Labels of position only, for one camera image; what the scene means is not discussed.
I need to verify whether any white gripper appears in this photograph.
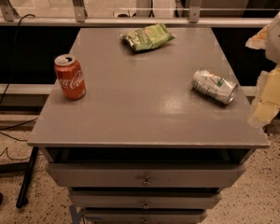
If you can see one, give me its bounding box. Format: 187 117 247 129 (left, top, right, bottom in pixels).
245 11 280 128

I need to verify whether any red coke can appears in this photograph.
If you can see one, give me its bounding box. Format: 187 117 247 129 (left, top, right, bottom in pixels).
54 54 86 100

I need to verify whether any silver soda can lying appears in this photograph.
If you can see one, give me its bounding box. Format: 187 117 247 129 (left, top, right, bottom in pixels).
191 70 238 105

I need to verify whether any green jalapeno chip bag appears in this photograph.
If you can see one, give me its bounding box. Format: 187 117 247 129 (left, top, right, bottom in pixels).
121 23 175 52

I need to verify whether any grey drawer cabinet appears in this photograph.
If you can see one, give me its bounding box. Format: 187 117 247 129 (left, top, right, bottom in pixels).
27 26 271 224

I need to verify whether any middle grey drawer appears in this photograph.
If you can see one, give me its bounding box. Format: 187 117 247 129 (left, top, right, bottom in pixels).
69 189 221 209

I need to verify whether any grey drawer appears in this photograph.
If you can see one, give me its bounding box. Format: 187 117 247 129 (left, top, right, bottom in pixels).
83 209 207 224
47 163 245 188
69 189 221 209

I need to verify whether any bottom grey drawer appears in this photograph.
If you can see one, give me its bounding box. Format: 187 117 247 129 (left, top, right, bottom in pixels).
83 209 207 224

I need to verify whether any top grey drawer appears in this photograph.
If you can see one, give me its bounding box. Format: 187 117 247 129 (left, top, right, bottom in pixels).
47 163 245 188

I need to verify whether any black metal stand leg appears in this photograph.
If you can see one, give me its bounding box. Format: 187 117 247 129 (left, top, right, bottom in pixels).
0 147 38 209

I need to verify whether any black cable on floor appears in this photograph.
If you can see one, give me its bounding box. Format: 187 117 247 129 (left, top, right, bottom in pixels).
0 13 39 161

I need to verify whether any metal railing frame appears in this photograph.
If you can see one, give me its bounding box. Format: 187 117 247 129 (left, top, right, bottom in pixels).
0 0 279 28

